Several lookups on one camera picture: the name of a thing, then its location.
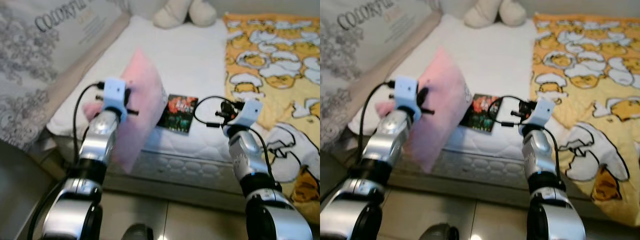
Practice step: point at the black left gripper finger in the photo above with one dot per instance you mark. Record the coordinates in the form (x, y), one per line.
(422, 95)
(127, 96)

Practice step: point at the pink pillow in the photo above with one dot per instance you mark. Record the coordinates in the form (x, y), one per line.
(145, 90)
(445, 95)

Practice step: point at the yellow cartoon egg blanket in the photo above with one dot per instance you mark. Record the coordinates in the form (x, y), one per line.
(270, 65)
(585, 65)

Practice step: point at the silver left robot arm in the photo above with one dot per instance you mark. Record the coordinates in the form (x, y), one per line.
(370, 160)
(85, 165)

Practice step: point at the dark red-green printed book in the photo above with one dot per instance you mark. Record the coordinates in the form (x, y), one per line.
(477, 112)
(177, 112)

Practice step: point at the white quilted mattress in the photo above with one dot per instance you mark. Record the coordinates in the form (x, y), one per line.
(190, 55)
(500, 55)

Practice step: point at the grey floral printed pillow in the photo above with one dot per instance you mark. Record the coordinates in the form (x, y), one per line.
(40, 50)
(360, 45)

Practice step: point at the beige bed base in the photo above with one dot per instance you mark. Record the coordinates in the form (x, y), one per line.
(175, 195)
(480, 195)

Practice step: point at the grey left robot leg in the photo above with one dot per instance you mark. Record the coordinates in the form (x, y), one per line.
(137, 232)
(437, 232)

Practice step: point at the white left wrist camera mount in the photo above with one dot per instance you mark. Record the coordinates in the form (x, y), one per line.
(406, 92)
(114, 95)

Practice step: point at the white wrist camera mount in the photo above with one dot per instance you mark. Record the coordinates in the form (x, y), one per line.
(247, 114)
(540, 112)
(406, 92)
(114, 95)

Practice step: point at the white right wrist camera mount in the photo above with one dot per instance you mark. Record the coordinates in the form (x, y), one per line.
(540, 112)
(247, 114)

